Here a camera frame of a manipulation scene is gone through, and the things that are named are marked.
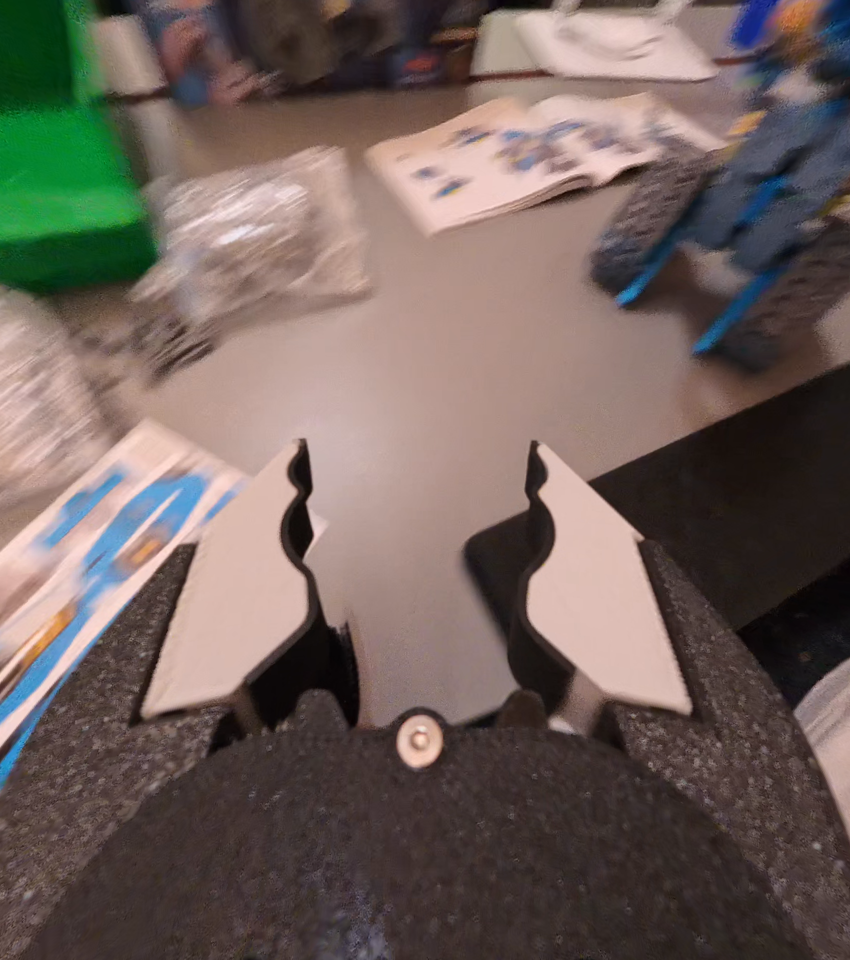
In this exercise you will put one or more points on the open instruction booklet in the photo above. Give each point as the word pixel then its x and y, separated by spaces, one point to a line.
pixel 515 165

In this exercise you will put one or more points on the dark blue toy box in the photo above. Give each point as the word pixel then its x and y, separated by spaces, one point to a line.
pixel 305 45

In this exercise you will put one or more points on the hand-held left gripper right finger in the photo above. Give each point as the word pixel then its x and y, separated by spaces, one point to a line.
pixel 597 607

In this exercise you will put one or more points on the white desk lamp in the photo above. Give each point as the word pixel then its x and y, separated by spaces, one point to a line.
pixel 605 45

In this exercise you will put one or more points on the blue toy brick robot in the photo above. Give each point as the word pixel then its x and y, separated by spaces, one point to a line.
pixel 755 195

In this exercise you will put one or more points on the grey desk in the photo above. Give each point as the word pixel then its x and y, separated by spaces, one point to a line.
pixel 425 360

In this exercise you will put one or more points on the blue and white sticker sheet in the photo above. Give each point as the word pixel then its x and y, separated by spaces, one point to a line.
pixel 57 570

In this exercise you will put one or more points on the pile of grey brick connectors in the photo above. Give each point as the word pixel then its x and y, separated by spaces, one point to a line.
pixel 170 349

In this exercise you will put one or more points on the green plastic bin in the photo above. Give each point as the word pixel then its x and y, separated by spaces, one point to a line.
pixel 27 180

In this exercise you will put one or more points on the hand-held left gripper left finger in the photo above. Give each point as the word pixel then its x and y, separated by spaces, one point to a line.
pixel 237 600

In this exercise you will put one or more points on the bubble wrap bag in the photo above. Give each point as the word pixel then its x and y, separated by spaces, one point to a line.
pixel 260 225
pixel 12 390

